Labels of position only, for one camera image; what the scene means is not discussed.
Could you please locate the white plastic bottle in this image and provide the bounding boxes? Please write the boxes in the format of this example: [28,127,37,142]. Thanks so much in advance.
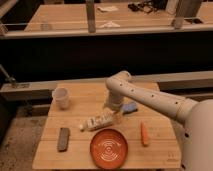
[79,111,120,131]

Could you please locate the orange ceramic bowl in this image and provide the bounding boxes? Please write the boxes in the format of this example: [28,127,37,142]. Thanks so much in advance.
[90,129,128,169]

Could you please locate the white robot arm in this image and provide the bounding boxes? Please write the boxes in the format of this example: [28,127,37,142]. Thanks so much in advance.
[105,71,213,171]

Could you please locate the blue cloth object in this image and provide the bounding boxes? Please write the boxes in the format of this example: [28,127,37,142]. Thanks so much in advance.
[122,102,138,114]

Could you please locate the orange carrot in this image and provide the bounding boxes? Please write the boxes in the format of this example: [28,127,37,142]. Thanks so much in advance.
[141,122,149,147]

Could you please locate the wooden table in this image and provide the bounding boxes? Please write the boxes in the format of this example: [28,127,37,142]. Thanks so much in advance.
[33,83,181,170]

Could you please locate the translucent plastic cup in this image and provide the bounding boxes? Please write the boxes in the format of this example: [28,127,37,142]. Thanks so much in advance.
[52,88,70,110]

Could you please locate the dark rectangular sponge block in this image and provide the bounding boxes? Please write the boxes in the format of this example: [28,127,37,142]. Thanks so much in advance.
[57,128,70,152]

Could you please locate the white crumpled paper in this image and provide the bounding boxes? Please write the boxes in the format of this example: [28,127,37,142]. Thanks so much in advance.
[99,21,120,28]

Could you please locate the white paper on far table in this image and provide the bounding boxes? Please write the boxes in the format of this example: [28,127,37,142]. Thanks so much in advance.
[97,6,119,12]

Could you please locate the small clear glass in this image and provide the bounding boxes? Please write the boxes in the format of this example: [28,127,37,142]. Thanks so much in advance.
[40,21,50,31]

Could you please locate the grey metal post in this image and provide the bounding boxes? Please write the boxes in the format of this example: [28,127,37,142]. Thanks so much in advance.
[86,0,96,33]

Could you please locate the black cables on far table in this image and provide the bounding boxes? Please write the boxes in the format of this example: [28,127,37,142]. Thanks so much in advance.
[127,0,165,14]

